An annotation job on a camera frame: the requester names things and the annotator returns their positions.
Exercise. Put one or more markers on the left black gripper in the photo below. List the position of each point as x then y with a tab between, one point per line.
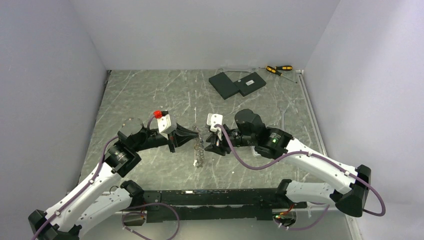
180	140

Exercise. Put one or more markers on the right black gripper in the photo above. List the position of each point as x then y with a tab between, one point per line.
222	147

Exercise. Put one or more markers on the metal keyring with keys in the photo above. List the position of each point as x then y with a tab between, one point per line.
199	148

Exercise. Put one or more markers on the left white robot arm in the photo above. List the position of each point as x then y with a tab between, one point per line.
86	205

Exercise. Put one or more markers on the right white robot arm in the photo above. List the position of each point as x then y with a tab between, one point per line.
344	186

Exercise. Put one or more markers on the grey rectangular tin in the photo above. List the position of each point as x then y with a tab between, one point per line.
254	152

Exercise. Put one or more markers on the large black box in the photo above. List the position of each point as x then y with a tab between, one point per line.
223	85

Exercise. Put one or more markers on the small black box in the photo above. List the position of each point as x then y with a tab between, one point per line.
250	84

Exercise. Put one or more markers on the silver wrench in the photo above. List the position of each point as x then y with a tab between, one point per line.
282	119

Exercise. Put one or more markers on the orange black screwdriver front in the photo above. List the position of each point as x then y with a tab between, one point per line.
281	74

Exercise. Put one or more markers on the orange black screwdriver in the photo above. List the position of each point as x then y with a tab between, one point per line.
281	74
279	68

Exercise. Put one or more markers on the orange black screwdriver back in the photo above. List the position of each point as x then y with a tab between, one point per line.
279	68

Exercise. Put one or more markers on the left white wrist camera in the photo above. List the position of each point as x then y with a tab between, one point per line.
165	121

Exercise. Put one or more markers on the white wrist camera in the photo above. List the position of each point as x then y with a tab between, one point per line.
165	121
214	119

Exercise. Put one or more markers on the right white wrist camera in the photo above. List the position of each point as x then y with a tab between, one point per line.
214	119

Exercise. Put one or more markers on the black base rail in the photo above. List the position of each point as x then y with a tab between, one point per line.
212	204

